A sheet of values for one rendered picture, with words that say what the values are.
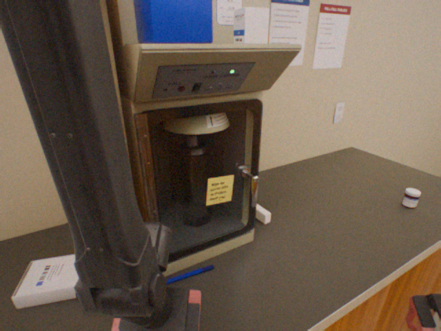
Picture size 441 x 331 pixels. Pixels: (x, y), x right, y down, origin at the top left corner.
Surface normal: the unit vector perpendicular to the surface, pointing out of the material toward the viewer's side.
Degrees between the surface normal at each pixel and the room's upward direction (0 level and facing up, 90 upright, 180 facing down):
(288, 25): 90
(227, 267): 0
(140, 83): 135
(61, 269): 0
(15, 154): 90
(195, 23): 90
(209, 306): 0
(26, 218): 90
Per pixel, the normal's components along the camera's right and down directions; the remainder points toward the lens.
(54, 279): 0.00, -0.91
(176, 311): -0.02, -0.59
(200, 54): 0.35, 0.90
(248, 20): 0.38, 0.38
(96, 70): 1.00, 0.04
